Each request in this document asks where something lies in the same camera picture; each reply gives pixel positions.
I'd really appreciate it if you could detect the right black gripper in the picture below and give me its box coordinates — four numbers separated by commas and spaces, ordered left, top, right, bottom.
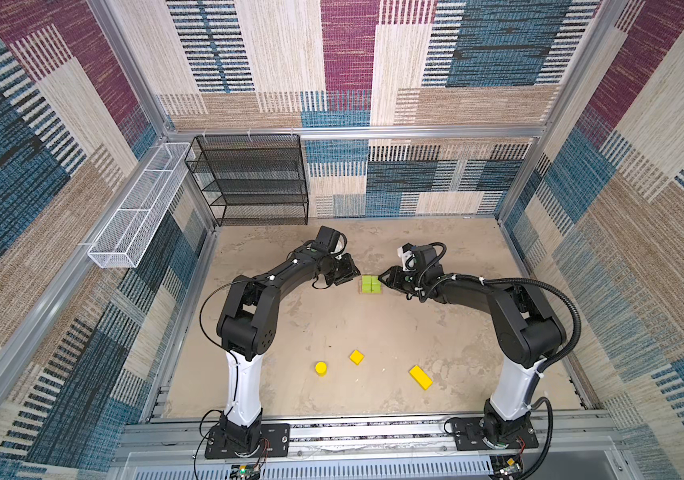
378, 265, 426, 293

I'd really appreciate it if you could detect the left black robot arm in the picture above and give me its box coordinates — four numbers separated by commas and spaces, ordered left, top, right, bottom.
216, 226, 360, 453

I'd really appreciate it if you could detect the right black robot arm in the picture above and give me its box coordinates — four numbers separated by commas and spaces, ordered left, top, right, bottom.
378, 242, 568, 449

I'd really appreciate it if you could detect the small yellow square block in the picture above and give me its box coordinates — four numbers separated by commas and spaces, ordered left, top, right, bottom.
350, 350, 365, 365

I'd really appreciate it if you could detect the long yellow block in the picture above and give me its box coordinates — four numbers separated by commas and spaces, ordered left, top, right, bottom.
409, 365, 434, 391

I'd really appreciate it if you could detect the yellow cylinder block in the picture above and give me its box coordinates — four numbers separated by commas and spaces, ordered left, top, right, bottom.
315, 361, 328, 377

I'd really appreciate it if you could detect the black wire shelf rack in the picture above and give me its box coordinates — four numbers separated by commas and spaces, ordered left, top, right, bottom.
187, 134, 309, 227

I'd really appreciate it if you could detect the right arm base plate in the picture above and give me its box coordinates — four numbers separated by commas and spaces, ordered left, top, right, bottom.
444, 414, 540, 451

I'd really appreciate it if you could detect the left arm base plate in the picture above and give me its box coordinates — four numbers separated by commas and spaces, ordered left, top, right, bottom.
204, 423, 291, 460

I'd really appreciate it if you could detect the white wire mesh basket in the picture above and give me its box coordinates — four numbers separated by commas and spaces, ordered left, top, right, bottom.
88, 142, 191, 269

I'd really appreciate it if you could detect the aluminium front rail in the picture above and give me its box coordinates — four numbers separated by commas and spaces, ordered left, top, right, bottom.
108, 410, 642, 479

